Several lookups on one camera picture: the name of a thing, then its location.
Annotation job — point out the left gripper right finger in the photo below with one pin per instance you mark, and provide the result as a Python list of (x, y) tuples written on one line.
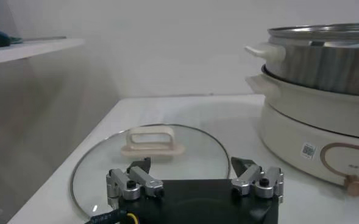
[(252, 176)]

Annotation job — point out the white desk with rounded corners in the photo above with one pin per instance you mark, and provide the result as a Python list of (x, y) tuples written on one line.
[(30, 50)]

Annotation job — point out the cream electric cooker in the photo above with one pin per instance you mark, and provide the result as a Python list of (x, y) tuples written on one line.
[(304, 121)]

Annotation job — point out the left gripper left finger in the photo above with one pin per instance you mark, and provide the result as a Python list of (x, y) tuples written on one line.
[(142, 179)]

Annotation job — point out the stainless steel steamer basket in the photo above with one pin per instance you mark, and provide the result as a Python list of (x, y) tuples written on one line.
[(319, 67)]

